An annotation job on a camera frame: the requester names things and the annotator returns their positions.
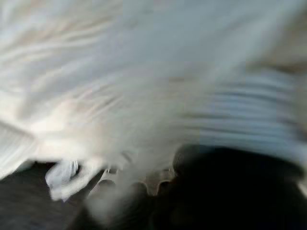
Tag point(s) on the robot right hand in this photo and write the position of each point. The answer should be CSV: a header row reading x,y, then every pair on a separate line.
x,y
227,191

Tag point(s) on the white fringed cloth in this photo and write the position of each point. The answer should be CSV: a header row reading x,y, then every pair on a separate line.
x,y
120,72

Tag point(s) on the grey fabric armchair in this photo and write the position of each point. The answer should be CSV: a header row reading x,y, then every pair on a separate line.
x,y
26,203

